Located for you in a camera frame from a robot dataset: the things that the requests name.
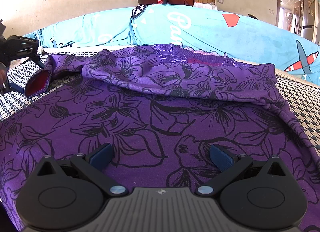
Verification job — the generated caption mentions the silver refrigerator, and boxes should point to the silver refrigerator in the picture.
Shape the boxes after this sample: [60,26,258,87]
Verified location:
[301,0,319,43]

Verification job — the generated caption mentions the blue printed sofa cover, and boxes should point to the blue printed sofa cover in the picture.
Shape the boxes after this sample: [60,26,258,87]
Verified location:
[28,4,319,84]

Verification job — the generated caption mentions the houndstooth seat cushion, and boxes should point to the houndstooth seat cushion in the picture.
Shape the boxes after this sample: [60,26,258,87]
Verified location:
[1,61,319,152]

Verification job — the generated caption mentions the white clothed dining table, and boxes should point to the white clothed dining table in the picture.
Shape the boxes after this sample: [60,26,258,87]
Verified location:
[194,2,217,10]

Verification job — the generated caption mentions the purple floral garment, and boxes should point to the purple floral garment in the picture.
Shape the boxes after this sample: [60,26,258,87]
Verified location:
[1,45,319,231]

